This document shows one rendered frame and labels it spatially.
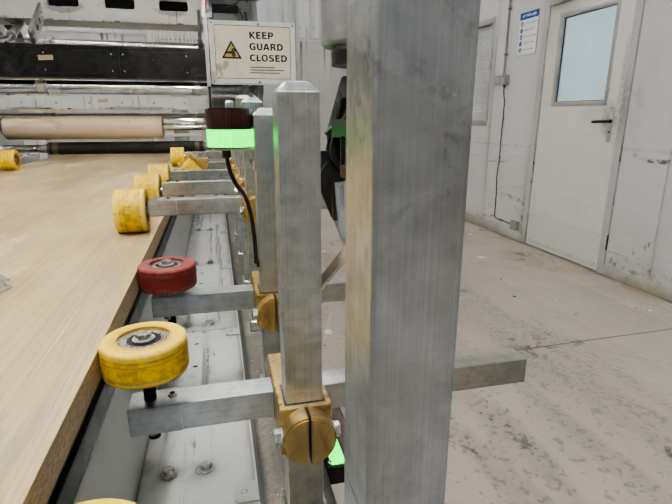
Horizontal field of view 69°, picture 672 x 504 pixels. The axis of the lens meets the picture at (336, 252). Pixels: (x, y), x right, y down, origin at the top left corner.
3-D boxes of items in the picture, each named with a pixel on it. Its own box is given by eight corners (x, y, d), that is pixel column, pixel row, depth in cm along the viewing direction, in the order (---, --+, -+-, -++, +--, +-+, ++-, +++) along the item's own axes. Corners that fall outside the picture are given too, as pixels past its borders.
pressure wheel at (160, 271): (201, 320, 78) (196, 251, 75) (200, 342, 70) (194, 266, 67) (148, 325, 76) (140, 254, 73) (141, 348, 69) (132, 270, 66)
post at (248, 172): (269, 338, 102) (260, 97, 89) (271, 346, 99) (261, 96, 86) (252, 340, 101) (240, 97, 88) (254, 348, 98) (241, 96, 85)
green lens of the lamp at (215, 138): (252, 144, 68) (251, 128, 67) (255, 147, 62) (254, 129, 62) (207, 145, 67) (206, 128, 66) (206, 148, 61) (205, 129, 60)
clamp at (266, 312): (282, 297, 81) (281, 268, 80) (295, 331, 69) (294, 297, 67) (248, 300, 80) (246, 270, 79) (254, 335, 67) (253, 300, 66)
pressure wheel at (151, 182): (159, 166, 115) (158, 188, 110) (163, 192, 121) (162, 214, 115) (132, 167, 113) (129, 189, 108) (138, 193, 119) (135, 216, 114)
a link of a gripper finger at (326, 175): (321, 221, 51) (320, 134, 48) (318, 218, 52) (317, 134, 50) (364, 219, 52) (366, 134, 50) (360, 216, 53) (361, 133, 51)
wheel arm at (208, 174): (329, 176, 151) (329, 164, 150) (332, 177, 148) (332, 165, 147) (159, 181, 140) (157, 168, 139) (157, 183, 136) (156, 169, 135)
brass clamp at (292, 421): (315, 386, 59) (314, 348, 57) (343, 461, 46) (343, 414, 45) (263, 393, 57) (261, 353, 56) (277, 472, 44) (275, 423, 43)
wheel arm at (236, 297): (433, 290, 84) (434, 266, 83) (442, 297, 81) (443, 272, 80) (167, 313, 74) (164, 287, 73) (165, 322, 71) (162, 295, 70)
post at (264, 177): (286, 417, 79) (277, 108, 66) (290, 430, 76) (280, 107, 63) (265, 420, 78) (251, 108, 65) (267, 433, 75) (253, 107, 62)
